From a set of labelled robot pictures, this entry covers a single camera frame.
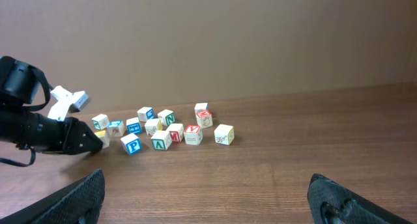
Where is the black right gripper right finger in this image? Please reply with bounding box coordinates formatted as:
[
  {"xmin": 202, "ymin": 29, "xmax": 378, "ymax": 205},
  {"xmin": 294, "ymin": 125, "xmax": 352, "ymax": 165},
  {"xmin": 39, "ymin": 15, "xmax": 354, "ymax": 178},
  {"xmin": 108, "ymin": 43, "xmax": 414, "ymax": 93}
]
[{"xmin": 307, "ymin": 173, "xmax": 411, "ymax": 224}]

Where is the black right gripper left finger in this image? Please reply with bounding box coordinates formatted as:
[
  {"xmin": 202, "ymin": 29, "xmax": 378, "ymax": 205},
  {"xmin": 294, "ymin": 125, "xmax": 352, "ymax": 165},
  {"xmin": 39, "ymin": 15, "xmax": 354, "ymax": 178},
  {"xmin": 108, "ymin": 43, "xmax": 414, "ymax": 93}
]
[{"xmin": 1, "ymin": 169, "xmax": 105, "ymax": 224}]

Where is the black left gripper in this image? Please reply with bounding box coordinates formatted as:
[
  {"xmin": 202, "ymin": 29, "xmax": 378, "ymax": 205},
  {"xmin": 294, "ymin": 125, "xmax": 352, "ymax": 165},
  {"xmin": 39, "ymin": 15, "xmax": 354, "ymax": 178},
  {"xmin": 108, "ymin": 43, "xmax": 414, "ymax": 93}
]
[{"xmin": 19, "ymin": 113, "xmax": 104, "ymax": 155}]

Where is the hammer picture wooden block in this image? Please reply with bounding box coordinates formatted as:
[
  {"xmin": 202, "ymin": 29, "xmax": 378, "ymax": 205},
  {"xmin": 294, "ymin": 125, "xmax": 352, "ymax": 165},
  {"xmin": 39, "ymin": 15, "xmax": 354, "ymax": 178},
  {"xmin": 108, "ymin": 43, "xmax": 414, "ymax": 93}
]
[{"xmin": 94, "ymin": 130, "xmax": 110, "ymax": 149}]

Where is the green V wooden block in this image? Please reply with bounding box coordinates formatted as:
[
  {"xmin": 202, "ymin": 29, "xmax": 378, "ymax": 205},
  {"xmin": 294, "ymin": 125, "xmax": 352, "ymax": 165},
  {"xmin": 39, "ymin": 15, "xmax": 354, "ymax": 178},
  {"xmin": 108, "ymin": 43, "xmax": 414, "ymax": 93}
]
[{"xmin": 151, "ymin": 130, "xmax": 172, "ymax": 150}]

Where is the red-sided number eight block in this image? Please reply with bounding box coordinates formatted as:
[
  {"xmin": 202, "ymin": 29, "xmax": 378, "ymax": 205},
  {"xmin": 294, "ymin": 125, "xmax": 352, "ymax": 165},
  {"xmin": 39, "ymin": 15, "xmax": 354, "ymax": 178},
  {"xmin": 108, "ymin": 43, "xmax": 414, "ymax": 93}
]
[{"xmin": 166, "ymin": 123, "xmax": 184, "ymax": 143}]

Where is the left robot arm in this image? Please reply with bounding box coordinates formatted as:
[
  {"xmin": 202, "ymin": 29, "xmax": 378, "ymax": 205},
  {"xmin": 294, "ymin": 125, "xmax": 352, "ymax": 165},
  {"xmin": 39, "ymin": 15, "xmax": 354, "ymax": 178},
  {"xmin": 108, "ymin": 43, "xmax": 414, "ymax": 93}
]
[{"xmin": 1, "ymin": 56, "xmax": 104, "ymax": 155}]

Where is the green-sided corner wooden block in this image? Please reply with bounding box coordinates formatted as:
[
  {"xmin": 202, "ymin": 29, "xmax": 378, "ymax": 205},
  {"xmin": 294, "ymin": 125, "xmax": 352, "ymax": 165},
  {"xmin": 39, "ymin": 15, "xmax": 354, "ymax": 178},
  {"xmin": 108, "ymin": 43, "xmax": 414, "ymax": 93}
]
[{"xmin": 92, "ymin": 114, "xmax": 109, "ymax": 130}]

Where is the light blue letter block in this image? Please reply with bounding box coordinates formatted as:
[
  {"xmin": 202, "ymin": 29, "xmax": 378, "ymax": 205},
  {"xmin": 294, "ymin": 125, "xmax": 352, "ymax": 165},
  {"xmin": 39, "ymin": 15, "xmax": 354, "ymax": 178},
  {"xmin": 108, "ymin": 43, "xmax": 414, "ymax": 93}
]
[{"xmin": 107, "ymin": 120, "xmax": 125, "ymax": 137}]

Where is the blue P wooden block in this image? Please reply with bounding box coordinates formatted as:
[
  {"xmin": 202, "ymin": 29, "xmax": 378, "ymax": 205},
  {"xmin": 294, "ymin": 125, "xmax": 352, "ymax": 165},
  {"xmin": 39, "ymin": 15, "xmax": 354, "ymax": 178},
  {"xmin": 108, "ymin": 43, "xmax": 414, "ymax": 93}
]
[{"xmin": 121, "ymin": 133, "xmax": 142, "ymax": 155}]

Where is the dark blue number block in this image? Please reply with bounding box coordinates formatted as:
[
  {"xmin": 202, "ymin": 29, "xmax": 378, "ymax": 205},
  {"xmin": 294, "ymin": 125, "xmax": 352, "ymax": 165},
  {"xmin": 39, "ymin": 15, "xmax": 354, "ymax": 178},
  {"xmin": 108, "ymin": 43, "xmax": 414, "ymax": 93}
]
[{"xmin": 126, "ymin": 117, "xmax": 142, "ymax": 134}]

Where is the blue T wooden block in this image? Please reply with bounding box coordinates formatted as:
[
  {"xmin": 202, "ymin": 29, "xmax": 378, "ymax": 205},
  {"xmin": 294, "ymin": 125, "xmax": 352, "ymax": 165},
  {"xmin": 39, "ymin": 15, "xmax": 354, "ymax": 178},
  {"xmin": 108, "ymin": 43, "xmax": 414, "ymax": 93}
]
[{"xmin": 137, "ymin": 107, "xmax": 155, "ymax": 122}]

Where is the yellow-sided A wooden block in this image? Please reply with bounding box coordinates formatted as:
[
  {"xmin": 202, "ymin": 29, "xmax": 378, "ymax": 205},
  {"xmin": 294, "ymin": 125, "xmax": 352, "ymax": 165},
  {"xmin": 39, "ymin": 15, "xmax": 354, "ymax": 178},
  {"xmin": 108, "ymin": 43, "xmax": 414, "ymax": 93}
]
[{"xmin": 144, "ymin": 118, "xmax": 163, "ymax": 136}]

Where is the green N wooden block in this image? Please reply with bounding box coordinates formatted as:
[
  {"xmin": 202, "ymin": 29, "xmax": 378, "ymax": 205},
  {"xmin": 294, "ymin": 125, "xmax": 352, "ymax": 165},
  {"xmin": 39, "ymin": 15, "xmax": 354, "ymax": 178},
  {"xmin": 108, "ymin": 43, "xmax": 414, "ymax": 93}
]
[{"xmin": 157, "ymin": 109, "xmax": 175, "ymax": 126}]

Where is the red A wooden block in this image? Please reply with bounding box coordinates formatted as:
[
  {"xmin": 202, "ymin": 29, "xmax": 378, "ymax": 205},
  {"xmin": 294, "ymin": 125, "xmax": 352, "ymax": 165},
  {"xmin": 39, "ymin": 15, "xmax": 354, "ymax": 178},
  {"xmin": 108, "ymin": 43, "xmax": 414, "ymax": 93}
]
[{"xmin": 184, "ymin": 125, "xmax": 203, "ymax": 146}]

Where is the yellow-sided far right block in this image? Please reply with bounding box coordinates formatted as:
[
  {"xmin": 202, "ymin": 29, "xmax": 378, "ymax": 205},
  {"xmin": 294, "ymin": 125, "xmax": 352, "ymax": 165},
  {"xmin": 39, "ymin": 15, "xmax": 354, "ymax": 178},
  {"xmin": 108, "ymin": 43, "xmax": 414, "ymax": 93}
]
[{"xmin": 214, "ymin": 124, "xmax": 235, "ymax": 145}]

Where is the number four wooden block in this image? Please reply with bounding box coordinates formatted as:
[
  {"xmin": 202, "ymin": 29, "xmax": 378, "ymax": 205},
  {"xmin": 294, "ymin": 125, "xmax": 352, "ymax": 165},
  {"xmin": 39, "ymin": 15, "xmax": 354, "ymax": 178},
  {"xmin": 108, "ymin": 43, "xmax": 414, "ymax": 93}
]
[{"xmin": 194, "ymin": 102, "xmax": 209, "ymax": 113}]

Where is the red M wooden block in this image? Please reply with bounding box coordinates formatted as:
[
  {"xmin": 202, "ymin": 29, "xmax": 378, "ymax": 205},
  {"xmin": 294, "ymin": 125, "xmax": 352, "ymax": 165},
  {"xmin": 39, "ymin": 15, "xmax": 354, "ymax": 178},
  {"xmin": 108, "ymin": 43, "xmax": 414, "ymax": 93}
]
[{"xmin": 195, "ymin": 110, "xmax": 213, "ymax": 128}]

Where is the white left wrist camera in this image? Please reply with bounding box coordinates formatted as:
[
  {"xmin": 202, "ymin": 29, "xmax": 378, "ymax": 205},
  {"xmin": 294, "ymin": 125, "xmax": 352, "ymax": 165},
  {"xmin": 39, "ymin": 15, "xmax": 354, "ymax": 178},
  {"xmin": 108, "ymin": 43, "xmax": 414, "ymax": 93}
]
[{"xmin": 48, "ymin": 86, "xmax": 90, "ymax": 122}]

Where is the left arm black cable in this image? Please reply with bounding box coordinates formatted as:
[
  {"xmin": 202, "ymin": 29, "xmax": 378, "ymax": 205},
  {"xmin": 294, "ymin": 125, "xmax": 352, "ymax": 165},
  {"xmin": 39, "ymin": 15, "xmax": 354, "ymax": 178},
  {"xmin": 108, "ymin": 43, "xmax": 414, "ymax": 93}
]
[{"xmin": 0, "ymin": 145, "xmax": 36, "ymax": 168}]

